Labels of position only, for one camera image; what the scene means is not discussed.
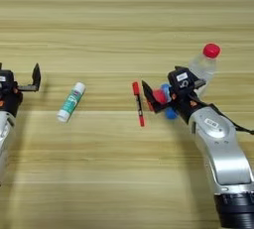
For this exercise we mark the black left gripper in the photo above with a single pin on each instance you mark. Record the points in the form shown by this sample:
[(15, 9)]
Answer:
[(10, 103)]

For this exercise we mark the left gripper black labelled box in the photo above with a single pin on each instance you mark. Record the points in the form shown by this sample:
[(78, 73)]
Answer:
[(6, 79)]

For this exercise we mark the red cube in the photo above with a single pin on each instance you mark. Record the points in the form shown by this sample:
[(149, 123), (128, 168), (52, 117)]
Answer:
[(160, 96)]

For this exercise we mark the green and white glue stick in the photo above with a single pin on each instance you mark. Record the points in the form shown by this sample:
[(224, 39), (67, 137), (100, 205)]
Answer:
[(70, 102)]

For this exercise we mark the red and black marker pen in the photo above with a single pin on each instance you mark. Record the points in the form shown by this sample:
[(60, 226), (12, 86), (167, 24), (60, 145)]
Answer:
[(139, 107)]

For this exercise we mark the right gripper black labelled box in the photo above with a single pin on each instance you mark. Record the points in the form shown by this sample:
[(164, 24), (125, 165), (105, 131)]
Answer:
[(181, 82)]

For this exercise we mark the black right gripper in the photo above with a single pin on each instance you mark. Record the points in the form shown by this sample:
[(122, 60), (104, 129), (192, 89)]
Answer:
[(183, 104)]

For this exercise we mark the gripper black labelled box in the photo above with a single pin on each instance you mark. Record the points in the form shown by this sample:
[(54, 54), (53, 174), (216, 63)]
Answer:
[(181, 82), (6, 79)]

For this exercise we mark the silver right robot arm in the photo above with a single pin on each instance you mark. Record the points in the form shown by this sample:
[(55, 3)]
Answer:
[(225, 153)]

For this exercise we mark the blue glue stick tube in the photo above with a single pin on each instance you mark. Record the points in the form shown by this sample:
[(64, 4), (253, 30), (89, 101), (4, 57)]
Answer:
[(171, 114)]

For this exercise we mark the clear water bottle red cap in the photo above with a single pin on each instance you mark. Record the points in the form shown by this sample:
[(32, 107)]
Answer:
[(205, 67)]

